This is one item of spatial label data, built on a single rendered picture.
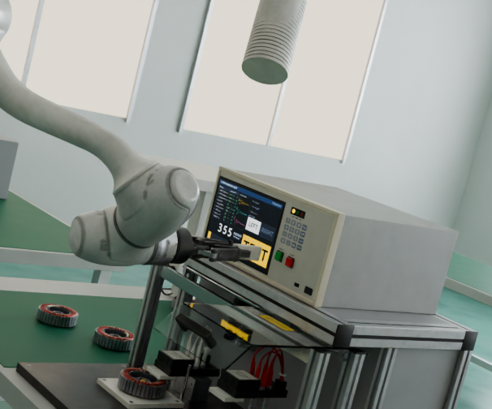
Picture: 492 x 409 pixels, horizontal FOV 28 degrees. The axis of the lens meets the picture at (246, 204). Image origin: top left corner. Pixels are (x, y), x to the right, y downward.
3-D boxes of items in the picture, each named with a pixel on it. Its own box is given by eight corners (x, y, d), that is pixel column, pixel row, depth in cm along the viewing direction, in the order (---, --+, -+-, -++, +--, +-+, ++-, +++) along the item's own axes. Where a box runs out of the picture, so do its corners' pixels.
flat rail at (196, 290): (313, 368, 202) (317, 354, 201) (155, 273, 250) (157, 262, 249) (318, 368, 203) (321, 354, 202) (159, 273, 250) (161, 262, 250)
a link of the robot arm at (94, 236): (132, 277, 198) (169, 251, 189) (62, 271, 189) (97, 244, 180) (125, 227, 203) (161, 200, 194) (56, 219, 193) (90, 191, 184)
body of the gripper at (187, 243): (152, 256, 204) (188, 259, 210) (174, 268, 198) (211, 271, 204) (160, 220, 203) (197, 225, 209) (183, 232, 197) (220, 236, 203)
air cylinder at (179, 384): (189, 401, 237) (195, 379, 236) (173, 389, 243) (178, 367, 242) (207, 401, 240) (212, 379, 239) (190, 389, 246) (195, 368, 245)
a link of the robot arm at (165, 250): (149, 270, 194) (174, 273, 198) (161, 226, 193) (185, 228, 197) (127, 256, 201) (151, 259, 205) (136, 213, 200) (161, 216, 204)
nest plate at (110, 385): (127, 409, 222) (129, 403, 222) (96, 382, 233) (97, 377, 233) (183, 407, 231) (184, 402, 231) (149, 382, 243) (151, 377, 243)
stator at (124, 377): (132, 400, 224) (135, 385, 224) (108, 381, 233) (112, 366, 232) (173, 399, 231) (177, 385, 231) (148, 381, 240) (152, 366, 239)
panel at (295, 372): (344, 479, 213) (381, 346, 209) (179, 363, 264) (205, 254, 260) (348, 479, 214) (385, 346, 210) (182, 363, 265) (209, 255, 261)
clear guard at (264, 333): (220, 374, 185) (228, 343, 184) (153, 329, 203) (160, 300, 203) (346, 375, 205) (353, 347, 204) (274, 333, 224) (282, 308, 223)
